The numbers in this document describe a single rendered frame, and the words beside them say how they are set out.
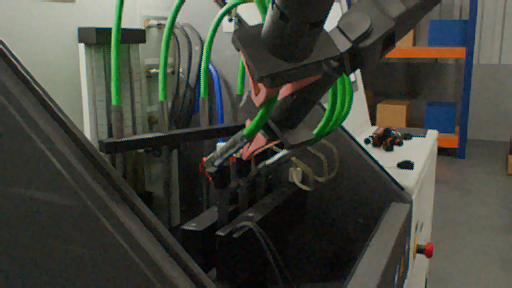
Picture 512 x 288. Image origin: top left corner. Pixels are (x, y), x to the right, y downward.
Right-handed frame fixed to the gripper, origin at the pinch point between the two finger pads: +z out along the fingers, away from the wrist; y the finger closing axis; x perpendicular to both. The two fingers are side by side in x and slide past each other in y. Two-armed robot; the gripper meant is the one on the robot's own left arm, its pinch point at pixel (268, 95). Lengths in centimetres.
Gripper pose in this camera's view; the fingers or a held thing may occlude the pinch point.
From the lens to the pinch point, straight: 60.0
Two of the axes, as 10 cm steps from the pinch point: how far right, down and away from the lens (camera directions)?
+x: 4.6, 7.9, -4.0
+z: -2.0, 5.3, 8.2
